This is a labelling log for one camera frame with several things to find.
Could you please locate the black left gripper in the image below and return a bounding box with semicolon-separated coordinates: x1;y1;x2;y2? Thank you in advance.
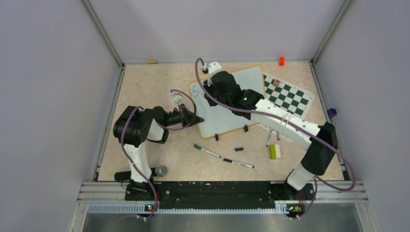
162;103;204;128

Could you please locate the yellow framed whiteboard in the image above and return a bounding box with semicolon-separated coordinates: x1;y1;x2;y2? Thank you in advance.
189;65;265;138

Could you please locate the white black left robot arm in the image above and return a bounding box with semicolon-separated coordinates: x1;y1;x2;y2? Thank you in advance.
113;104;205;200

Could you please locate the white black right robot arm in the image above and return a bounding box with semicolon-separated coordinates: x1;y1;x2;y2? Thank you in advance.
203;71;337;199

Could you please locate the green capped marker pen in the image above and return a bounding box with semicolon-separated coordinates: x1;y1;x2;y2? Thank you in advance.
193;144;222;159

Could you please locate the black capped marker pen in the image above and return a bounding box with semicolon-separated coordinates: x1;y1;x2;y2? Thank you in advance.
223;159;255;168

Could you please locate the brown white chess piece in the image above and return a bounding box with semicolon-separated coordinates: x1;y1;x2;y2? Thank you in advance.
273;79;281;87

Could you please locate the orange red small block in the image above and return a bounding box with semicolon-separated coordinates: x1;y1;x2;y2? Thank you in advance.
278;57;285;67

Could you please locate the small wooden block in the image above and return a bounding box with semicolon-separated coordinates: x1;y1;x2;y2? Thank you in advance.
147;59;158;64

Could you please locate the green white chess mat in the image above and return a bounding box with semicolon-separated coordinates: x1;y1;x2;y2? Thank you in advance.
258;72;315;143

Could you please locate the green white toy brick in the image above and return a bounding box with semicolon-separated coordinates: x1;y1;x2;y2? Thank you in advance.
268;144;281;160

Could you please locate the purple small object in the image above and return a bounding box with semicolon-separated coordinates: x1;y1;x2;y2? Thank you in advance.
327;108;337;119

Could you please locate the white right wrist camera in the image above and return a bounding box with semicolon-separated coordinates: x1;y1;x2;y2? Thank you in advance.
200;61;222;86

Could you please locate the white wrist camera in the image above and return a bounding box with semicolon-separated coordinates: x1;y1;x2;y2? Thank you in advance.
170;91;183;107
200;61;222;86

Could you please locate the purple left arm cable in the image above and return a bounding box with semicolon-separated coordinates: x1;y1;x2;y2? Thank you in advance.
120;89;197;221

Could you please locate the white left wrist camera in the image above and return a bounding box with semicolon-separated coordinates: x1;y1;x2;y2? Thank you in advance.
170;91;183;107

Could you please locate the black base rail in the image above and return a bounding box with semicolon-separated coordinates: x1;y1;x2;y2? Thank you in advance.
125;181;314;210

